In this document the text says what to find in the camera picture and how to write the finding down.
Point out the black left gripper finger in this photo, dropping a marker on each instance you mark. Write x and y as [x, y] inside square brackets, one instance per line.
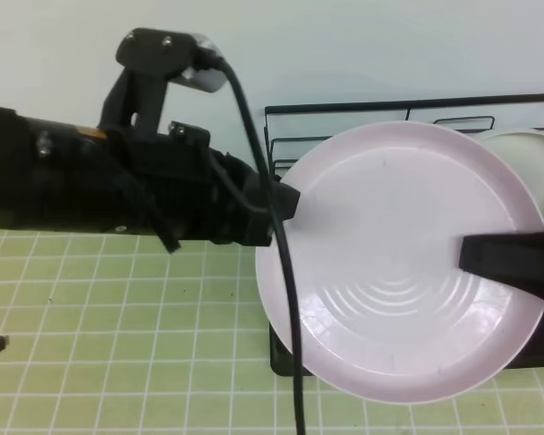
[515, 259]

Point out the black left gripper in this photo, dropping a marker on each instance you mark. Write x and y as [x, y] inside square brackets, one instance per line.
[182, 190]

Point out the pink plastic plate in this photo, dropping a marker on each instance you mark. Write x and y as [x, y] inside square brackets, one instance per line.
[387, 315]

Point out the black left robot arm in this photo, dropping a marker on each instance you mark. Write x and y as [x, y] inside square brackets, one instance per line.
[58, 177]

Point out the cream plate in rack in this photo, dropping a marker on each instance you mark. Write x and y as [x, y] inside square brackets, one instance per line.
[523, 152]

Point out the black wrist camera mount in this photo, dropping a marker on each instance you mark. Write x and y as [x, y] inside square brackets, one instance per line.
[151, 60]

